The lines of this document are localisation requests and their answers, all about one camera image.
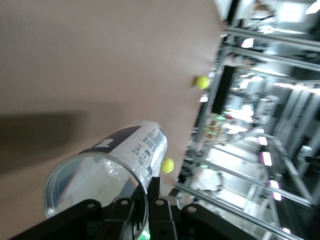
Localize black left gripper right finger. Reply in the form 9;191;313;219
148;176;260;240

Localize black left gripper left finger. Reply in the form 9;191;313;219
9;184;149;240

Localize yellow tennis ball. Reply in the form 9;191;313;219
161;157;175;174
195;75;211;90

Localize brown table cover mat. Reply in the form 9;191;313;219
0;0;227;240

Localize aluminium frame structure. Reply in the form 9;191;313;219
174;0;320;240

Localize clear tennis ball can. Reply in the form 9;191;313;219
44;119;168;221

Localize black flat panel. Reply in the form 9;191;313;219
211;65;235;115

